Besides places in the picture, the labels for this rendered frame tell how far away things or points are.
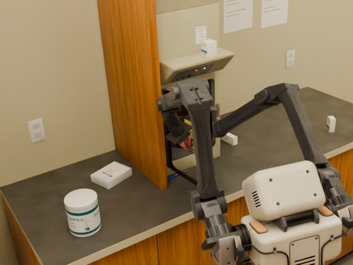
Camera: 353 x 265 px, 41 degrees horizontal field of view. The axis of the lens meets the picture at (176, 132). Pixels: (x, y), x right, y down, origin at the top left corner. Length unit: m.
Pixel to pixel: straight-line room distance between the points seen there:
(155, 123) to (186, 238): 0.53
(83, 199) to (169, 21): 0.80
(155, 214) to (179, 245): 0.20
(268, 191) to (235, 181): 0.80
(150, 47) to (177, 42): 0.20
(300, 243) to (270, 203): 0.15
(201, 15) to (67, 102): 0.79
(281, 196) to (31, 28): 1.35
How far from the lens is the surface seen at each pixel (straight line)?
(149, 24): 1.87
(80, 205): 1.88
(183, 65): 1.97
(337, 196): 1.65
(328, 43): 3.42
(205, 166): 1.45
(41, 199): 2.25
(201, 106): 1.37
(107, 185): 2.21
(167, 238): 2.08
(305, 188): 1.48
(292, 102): 1.78
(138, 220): 2.01
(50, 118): 2.38
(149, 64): 1.94
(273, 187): 1.43
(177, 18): 2.04
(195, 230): 2.15
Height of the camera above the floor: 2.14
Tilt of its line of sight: 27 degrees down
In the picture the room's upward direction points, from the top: 3 degrees counter-clockwise
